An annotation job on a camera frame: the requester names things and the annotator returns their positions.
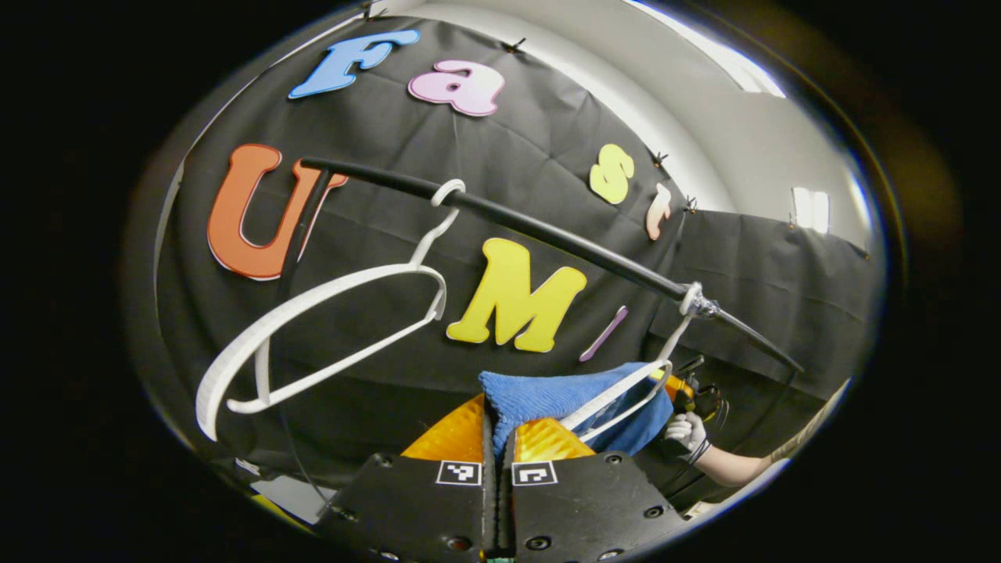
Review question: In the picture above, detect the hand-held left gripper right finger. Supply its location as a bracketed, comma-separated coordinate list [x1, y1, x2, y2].
[500, 416, 694, 563]

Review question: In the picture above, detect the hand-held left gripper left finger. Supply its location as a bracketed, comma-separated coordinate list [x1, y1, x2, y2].
[312, 393, 501, 563]

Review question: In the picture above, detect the blue corduroy jacket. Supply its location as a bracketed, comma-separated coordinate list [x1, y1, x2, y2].
[479, 361, 675, 462]

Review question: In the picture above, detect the white plastic clothes hanger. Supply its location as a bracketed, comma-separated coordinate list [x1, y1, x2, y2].
[196, 178, 468, 443]
[559, 283, 705, 443]

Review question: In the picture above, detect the black clothes rack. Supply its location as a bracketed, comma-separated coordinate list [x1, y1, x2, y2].
[278, 156, 805, 375]

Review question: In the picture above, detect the clear tape wrap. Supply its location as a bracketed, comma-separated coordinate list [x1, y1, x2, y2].
[679, 281, 719, 320]

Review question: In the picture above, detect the small ceiling light panel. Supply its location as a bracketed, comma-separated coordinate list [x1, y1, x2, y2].
[791, 186, 830, 234]

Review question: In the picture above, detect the black backdrop cloth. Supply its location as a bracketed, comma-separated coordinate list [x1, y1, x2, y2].
[125, 12, 888, 513]

